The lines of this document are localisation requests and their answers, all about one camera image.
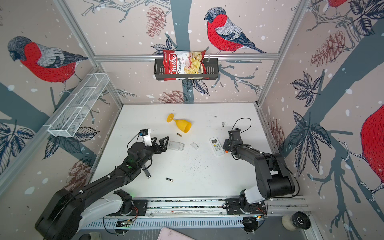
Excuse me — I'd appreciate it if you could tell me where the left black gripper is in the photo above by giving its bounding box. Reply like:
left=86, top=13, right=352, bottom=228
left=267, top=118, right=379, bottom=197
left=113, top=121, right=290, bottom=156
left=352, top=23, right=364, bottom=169
left=137, top=135, right=169, bottom=169

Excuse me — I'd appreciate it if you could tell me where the grey white remote control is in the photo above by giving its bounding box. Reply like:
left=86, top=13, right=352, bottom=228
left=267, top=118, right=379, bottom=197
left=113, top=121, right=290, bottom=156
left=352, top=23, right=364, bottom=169
left=168, top=141, right=185, bottom=151

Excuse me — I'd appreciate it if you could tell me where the white battery cover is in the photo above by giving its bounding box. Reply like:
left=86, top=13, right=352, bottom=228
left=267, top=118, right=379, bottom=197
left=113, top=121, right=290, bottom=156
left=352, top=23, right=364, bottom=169
left=191, top=143, right=199, bottom=150

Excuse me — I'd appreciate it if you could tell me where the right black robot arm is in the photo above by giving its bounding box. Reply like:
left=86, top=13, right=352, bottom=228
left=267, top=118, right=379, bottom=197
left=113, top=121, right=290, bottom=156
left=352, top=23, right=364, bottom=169
left=223, top=128, right=296, bottom=214

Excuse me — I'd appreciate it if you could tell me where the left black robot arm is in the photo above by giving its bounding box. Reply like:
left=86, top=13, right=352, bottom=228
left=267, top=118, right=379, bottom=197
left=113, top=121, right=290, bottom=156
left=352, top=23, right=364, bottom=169
left=35, top=137, right=169, bottom=240

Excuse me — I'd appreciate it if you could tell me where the yellow plastic goblet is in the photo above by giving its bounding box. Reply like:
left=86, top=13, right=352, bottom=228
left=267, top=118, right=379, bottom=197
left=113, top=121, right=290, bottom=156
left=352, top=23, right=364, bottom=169
left=167, top=114, right=192, bottom=133

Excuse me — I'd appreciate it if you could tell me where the red cassava chips bag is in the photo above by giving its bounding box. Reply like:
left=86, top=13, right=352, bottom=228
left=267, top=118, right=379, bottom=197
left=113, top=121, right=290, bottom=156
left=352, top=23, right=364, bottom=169
left=163, top=50, right=207, bottom=75

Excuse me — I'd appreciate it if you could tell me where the pink flat object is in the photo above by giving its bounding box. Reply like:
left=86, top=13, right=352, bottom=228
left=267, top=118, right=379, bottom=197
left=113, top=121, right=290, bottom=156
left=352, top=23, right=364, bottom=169
left=157, top=228, right=194, bottom=240

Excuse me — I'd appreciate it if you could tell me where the white black round jar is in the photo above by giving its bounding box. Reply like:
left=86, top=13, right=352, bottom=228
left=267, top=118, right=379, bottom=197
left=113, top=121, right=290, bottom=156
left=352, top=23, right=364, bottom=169
left=282, top=212, right=312, bottom=231

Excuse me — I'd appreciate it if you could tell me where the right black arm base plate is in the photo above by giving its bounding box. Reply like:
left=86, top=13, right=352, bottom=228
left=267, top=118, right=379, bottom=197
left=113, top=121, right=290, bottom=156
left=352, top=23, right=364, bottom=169
left=224, top=198, right=267, bottom=216

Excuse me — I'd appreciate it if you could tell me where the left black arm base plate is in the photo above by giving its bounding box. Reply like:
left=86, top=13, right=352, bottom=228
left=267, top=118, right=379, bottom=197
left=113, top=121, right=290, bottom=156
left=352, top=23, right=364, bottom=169
left=119, top=199, right=148, bottom=217

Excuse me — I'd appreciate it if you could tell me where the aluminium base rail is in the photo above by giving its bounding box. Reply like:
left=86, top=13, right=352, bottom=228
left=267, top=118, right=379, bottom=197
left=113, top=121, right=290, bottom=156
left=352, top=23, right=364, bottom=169
left=80, top=197, right=311, bottom=232

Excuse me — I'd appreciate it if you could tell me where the black wall basket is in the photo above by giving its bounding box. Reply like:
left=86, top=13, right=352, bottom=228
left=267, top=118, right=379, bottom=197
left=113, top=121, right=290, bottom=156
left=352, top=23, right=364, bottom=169
left=154, top=58, right=219, bottom=81

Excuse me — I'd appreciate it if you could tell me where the white wire mesh shelf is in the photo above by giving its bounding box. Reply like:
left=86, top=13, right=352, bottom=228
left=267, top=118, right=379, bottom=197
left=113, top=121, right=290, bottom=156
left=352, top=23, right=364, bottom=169
left=48, top=73, right=110, bottom=137

